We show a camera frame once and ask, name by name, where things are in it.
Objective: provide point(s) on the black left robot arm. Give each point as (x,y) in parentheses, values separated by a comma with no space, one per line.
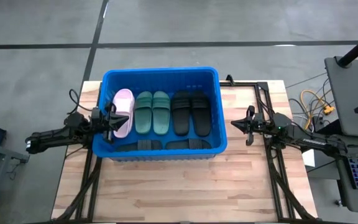
(57,135)

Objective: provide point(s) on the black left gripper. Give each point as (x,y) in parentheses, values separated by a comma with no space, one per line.
(102,124)

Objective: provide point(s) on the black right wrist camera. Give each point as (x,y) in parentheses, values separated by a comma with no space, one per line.
(258,117)

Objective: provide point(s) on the black desk castor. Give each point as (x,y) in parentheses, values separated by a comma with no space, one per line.
(339,203)

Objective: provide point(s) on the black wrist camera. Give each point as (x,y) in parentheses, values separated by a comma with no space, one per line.
(96,113)
(258,117)

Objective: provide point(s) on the pink slide sandal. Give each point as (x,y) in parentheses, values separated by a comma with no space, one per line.
(124,102)

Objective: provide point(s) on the white paper sheet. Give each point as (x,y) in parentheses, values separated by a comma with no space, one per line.
(308,158)

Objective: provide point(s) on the green slide sandal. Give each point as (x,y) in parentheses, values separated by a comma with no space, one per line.
(161,115)
(143,115)

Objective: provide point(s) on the grey desk top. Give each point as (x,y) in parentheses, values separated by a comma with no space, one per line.
(346,81)

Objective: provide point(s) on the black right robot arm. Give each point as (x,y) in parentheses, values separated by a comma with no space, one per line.
(312,140)

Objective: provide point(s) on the black slide sandal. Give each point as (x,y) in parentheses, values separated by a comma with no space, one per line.
(191,144)
(181,115)
(145,145)
(201,118)

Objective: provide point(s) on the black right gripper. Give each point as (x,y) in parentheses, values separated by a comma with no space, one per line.
(258,127)

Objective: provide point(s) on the grey keyboard desk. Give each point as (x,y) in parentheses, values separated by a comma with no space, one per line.
(353,200)

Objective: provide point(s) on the black desk support bar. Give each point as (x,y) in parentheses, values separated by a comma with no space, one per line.
(329,129)

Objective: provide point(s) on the black metal table frame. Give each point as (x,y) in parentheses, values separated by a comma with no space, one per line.
(273,174)
(87,186)

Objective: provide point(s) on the black stand pole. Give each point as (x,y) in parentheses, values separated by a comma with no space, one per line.
(357,49)

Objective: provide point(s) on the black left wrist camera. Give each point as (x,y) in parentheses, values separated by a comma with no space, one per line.
(96,113)

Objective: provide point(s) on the blue plastic bin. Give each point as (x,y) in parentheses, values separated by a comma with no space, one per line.
(166,81)

